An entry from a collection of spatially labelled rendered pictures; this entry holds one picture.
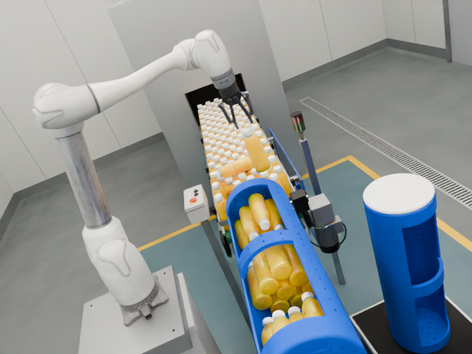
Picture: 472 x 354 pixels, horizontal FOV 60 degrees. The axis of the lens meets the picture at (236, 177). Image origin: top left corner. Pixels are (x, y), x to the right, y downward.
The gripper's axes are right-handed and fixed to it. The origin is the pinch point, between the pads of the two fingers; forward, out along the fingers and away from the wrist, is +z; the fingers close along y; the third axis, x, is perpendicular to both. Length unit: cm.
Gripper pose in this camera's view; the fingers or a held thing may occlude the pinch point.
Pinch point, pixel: (245, 126)
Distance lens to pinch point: 171.7
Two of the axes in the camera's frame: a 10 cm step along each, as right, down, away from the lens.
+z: 3.8, 7.3, 5.7
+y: 9.2, -3.5, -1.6
